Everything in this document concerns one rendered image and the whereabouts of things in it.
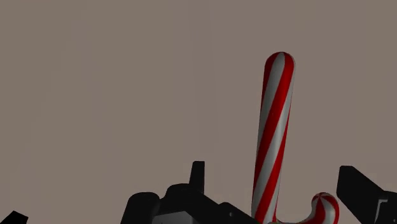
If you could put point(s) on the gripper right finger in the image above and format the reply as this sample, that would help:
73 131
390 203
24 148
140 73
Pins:
359 192

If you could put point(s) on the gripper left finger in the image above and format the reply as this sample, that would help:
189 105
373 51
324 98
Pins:
186 201

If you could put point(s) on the red and white candy cane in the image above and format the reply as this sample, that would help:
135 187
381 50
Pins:
274 130

